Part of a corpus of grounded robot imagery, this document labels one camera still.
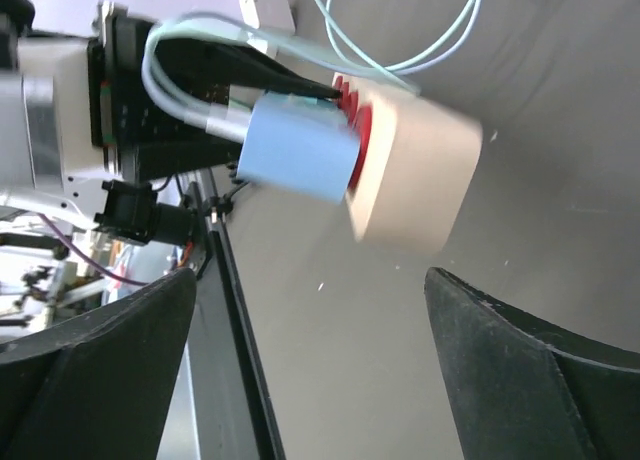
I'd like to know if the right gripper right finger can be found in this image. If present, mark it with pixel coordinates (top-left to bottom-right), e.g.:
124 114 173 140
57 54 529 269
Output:
424 268 639 459

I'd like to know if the light teal charger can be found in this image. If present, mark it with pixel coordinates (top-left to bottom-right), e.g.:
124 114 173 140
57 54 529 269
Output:
286 95 325 108

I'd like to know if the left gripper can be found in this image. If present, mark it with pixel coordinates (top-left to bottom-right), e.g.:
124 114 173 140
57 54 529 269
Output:
87 0 346 181

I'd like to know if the mint usb cable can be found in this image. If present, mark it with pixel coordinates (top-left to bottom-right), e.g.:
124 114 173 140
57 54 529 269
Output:
144 0 491 111

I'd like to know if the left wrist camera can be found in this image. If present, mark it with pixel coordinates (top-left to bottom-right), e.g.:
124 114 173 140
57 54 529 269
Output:
94 180 196 246

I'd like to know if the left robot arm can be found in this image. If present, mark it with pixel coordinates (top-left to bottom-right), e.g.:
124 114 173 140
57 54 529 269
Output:
1 0 359 236

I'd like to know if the blue charger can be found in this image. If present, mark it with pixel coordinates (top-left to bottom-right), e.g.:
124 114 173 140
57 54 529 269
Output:
237 93 360 204

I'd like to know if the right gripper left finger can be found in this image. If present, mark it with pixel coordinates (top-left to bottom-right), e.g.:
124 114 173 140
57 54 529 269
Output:
1 269 196 459

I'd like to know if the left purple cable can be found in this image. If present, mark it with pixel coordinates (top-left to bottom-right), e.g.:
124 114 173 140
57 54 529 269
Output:
39 212 151 287

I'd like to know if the beige wooden power strip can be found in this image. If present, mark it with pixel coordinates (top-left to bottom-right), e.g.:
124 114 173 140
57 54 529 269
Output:
333 73 483 255

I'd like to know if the light blue usb cable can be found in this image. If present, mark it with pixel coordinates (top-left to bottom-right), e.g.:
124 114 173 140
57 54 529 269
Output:
140 0 491 141

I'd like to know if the white honor charger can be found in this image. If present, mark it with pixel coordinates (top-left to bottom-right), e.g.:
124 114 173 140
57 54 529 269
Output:
239 0 295 35

